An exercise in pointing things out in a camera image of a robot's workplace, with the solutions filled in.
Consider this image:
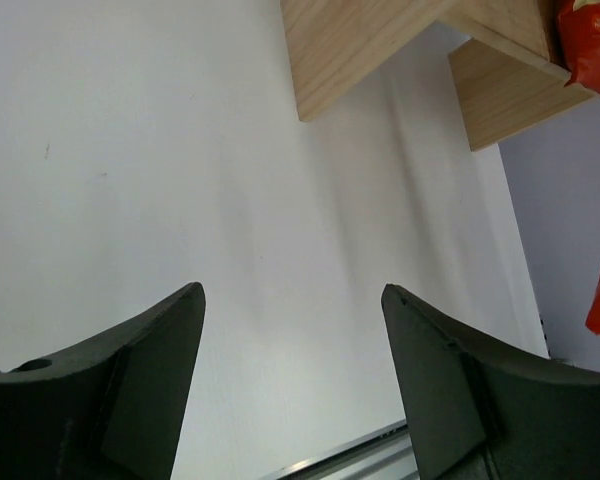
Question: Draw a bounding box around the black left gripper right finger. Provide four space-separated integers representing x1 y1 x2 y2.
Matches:
381 284 600 479

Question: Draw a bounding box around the cream orange cassava chips bag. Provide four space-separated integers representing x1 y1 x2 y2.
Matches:
556 0 600 95

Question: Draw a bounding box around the wooden two-tier shelf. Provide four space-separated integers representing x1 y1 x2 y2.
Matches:
280 1 596 152

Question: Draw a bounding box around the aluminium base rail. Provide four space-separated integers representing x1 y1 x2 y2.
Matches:
263 420 420 479

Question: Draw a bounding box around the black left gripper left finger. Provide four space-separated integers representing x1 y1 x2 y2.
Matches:
0 283 205 479

